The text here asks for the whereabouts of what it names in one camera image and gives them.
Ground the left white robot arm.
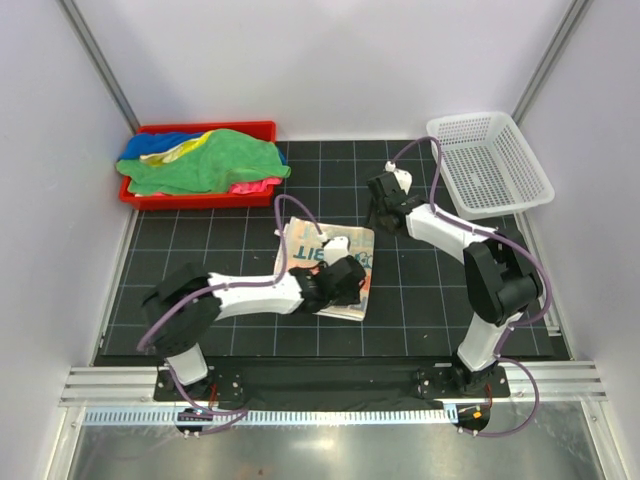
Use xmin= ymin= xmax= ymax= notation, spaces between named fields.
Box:
xmin=137 ymin=255 xmax=366 ymax=400

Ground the blue towel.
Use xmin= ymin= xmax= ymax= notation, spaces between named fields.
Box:
xmin=118 ymin=132 xmax=202 ymax=160

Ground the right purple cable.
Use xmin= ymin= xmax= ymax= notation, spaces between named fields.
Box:
xmin=389 ymin=135 xmax=554 ymax=439

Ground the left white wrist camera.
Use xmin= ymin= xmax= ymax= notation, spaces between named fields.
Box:
xmin=319 ymin=232 xmax=351 ymax=266

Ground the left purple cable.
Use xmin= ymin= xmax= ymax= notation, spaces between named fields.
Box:
xmin=135 ymin=194 xmax=326 ymax=431

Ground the green towel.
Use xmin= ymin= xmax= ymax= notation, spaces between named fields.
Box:
xmin=115 ymin=129 xmax=291 ymax=196

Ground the yellow white towel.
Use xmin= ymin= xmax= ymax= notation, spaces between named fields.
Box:
xmin=139 ymin=134 xmax=209 ymax=167

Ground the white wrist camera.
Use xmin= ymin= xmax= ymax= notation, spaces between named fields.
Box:
xmin=384 ymin=161 xmax=413 ymax=194
xmin=319 ymin=232 xmax=351 ymax=266

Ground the purple cable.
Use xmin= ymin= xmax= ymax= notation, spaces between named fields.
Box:
xmin=389 ymin=135 xmax=554 ymax=439
xmin=135 ymin=194 xmax=326 ymax=431

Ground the printed rabbit towel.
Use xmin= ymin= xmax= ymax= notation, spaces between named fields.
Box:
xmin=274 ymin=217 xmax=375 ymax=322

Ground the red plastic bin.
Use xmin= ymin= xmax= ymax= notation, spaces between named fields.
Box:
xmin=118 ymin=120 xmax=277 ymax=211

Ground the aluminium frame rail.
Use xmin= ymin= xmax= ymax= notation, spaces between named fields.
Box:
xmin=60 ymin=360 xmax=607 ymax=405

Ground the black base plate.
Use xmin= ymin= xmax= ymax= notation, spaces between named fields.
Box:
xmin=184 ymin=356 xmax=510 ymax=412

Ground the slotted cable duct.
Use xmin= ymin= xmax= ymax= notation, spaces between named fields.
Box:
xmin=83 ymin=405 xmax=458 ymax=427

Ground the white perforated basket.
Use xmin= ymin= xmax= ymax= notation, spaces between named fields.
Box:
xmin=426 ymin=111 xmax=555 ymax=221

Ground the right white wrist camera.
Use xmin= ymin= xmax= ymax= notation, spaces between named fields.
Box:
xmin=384 ymin=161 xmax=413 ymax=194

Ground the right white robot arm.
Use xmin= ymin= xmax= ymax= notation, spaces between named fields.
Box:
xmin=367 ymin=172 xmax=543 ymax=396

